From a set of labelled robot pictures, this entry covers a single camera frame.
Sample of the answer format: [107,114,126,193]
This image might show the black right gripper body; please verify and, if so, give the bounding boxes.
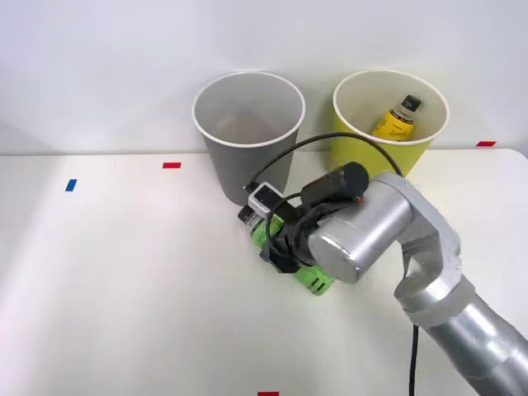
[259,233,299,275]

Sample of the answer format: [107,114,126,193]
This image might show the grey plastic waste bin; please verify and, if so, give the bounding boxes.
[191,71,307,207]

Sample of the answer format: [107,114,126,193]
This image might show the yellow-green plastic waste bin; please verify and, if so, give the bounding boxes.
[332,68,450,183]

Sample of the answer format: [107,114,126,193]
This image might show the green label plastic bottle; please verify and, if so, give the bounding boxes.
[238,205,336,298]

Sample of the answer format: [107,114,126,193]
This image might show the yellow label plastic bottle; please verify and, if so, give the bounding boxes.
[368,94,422,144]

